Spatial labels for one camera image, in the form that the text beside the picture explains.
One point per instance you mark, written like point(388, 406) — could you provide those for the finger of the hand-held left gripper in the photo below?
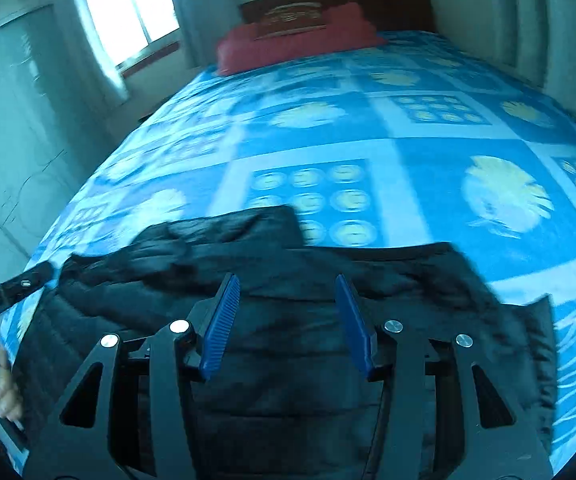
point(13, 290)

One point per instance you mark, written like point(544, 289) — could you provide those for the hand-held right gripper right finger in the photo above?
point(355, 330)

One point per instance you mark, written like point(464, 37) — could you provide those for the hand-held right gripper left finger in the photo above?
point(220, 330)

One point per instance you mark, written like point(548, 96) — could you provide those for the wooden headboard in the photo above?
point(392, 5)

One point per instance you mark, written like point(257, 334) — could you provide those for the wooden window sill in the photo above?
point(148, 57)

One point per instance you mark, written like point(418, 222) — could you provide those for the bed with blue patterned sheet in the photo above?
point(417, 185)

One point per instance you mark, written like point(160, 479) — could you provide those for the red pillow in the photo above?
point(288, 52)

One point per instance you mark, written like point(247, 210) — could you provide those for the window with white frame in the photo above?
point(118, 10)

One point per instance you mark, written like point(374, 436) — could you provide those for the pale grey curtain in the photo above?
point(542, 25)
point(93, 70)
point(198, 20)

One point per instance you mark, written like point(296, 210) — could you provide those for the black puffer jacket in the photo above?
point(288, 360)

